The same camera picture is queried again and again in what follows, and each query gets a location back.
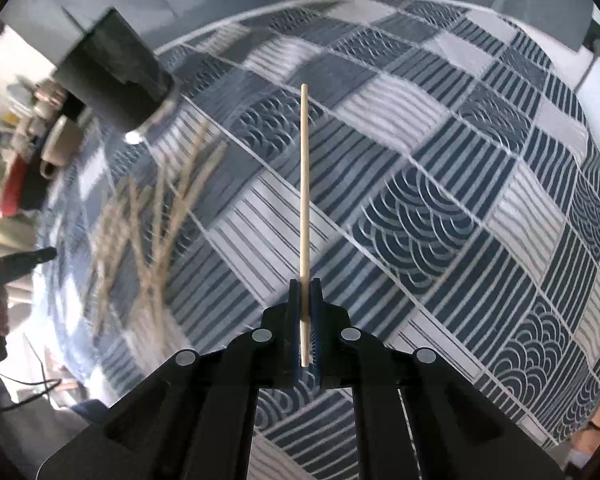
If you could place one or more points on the blue white patterned tablecloth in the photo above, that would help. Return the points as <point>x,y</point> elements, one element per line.
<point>455,228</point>

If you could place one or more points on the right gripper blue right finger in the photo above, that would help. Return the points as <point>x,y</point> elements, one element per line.
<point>316,319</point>

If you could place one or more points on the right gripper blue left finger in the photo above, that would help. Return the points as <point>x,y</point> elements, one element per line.
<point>293,312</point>

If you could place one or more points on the black cylindrical utensil holder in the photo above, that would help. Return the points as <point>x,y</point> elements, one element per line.
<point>114,73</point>

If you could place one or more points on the beige ceramic mug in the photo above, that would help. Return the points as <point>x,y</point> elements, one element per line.
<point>63,141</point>

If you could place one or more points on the red object on shelf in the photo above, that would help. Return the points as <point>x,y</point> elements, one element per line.
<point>13,186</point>

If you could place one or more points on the clutter of bottles on shelf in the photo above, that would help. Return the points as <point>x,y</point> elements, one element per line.
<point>33,108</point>

